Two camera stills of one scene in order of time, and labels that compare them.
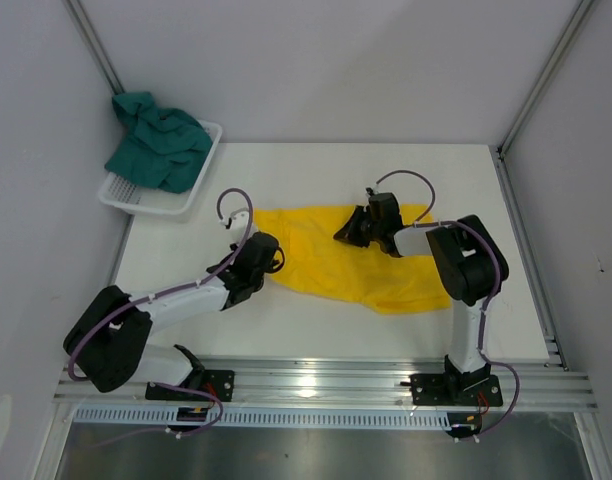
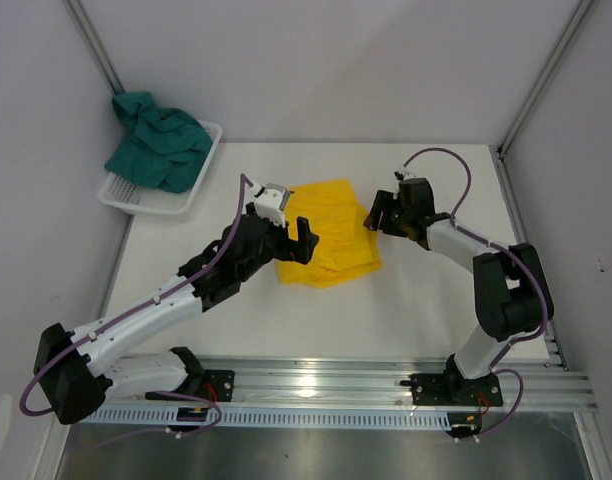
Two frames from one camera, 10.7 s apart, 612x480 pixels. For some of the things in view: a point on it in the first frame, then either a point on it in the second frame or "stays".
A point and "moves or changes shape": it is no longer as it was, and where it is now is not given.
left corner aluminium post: (94, 45) stays
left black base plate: (220, 383) stays
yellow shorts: (316, 261) moves or changes shape
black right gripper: (348, 233) -> (383, 202)
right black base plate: (437, 389) stays
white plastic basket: (122, 192) stays
